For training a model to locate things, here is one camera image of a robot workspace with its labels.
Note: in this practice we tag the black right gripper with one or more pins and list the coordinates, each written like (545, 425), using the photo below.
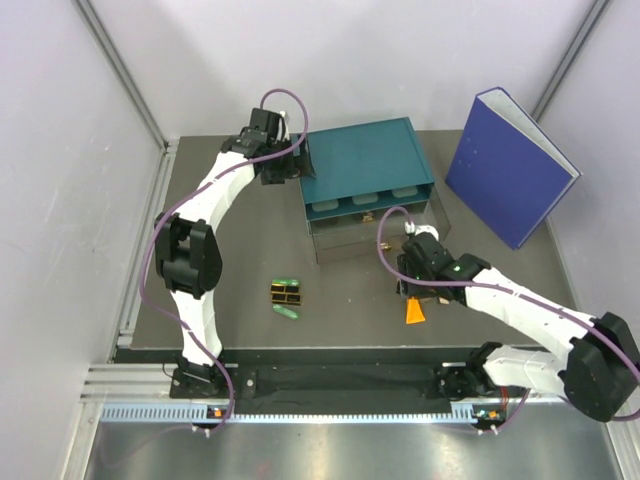
(410, 289)

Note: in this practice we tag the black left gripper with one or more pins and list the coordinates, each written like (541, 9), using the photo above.
(297, 165)

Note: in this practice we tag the orange cosmetic tube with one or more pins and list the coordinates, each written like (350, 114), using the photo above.
(414, 313)

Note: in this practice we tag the teal drawer organizer box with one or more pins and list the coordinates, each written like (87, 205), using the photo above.
(364, 168)

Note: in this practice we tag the green mascara tube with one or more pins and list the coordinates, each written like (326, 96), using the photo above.
(286, 312)
(286, 282)

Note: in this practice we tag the black gold eyeshadow palette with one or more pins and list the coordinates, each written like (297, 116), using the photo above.
(286, 294)

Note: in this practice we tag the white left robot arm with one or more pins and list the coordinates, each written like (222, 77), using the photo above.
(187, 255)

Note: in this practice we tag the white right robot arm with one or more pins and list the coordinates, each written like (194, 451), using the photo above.
(591, 362)

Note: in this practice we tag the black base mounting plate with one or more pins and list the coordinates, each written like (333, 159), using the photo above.
(350, 380)

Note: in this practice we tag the blue ring binder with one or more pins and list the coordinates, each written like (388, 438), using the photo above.
(506, 170)

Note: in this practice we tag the grey slotted cable duct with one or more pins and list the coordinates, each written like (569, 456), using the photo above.
(206, 414)

